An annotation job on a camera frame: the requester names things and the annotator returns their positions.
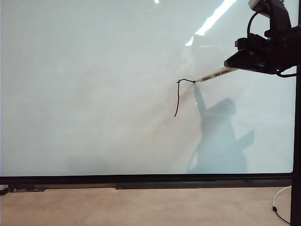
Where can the small black floor block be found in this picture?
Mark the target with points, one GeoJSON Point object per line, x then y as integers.
{"type": "Point", "coordinates": [3, 191]}

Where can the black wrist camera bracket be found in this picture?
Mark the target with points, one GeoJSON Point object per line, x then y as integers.
{"type": "Point", "coordinates": [278, 16]}

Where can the white glass whiteboard black frame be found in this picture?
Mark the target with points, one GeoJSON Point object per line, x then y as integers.
{"type": "Point", "coordinates": [94, 82]}

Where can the black stand foot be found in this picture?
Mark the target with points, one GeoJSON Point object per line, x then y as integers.
{"type": "Point", "coordinates": [28, 188]}

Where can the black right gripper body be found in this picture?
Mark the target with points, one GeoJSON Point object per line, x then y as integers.
{"type": "Point", "coordinates": [275, 49]}

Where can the black table edge rail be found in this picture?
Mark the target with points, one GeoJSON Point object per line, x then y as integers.
{"type": "Point", "coordinates": [176, 185]}

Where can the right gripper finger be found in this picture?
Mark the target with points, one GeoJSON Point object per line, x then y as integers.
{"type": "Point", "coordinates": [247, 61]}

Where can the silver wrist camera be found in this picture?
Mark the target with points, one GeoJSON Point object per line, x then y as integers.
{"type": "Point", "coordinates": [258, 5]}

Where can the black whiteboard stand post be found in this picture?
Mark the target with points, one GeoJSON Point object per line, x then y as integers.
{"type": "Point", "coordinates": [296, 129]}

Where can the white marker pen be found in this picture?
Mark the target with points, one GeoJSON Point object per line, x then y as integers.
{"type": "Point", "coordinates": [216, 75]}

